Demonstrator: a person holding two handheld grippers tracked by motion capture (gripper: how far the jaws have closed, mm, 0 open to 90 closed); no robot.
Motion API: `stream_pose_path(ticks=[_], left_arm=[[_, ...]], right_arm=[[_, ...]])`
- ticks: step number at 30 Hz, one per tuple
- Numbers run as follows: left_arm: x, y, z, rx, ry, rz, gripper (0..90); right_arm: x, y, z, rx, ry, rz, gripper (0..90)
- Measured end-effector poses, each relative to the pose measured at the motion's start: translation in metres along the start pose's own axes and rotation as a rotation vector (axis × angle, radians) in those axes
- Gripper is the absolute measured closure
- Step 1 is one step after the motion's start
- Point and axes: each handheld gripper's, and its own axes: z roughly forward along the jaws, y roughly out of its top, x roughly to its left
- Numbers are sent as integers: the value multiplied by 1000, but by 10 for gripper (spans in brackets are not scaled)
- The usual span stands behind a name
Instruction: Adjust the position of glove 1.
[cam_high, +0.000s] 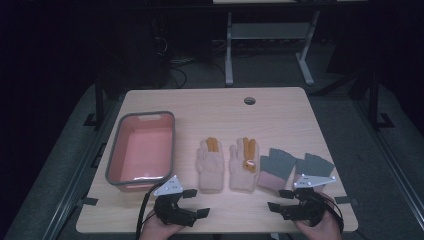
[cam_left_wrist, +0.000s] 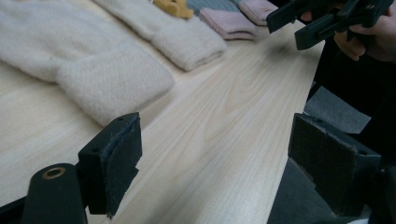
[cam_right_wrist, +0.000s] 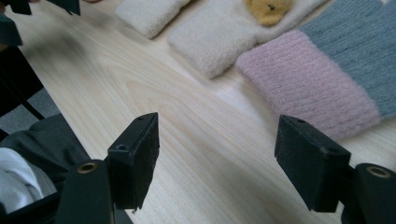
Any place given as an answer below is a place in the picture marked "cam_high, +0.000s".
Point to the black metal stand post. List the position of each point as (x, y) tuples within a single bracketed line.
[(374, 100), (99, 100)]

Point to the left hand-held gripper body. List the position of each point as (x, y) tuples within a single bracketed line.
[(168, 208)]

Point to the beige glove with orange fingers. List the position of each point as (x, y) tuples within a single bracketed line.
[(210, 166)]

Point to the beige orange glove with patch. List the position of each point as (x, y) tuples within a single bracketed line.
[(241, 173)]

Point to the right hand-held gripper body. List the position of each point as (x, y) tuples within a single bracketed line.
[(308, 210)]

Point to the person's right hand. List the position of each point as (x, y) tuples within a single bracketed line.
[(325, 230)]

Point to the grey and pink fingerless glove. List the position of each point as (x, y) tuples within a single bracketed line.
[(316, 166), (276, 165)]

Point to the black table edge bracket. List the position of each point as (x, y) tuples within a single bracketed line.
[(346, 201), (87, 201)]

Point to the pink basin with grey rim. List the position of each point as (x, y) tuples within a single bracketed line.
[(143, 153)]

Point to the white metal table frame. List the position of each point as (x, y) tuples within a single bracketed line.
[(266, 31)]

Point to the person's left hand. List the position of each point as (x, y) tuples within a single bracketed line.
[(156, 231)]

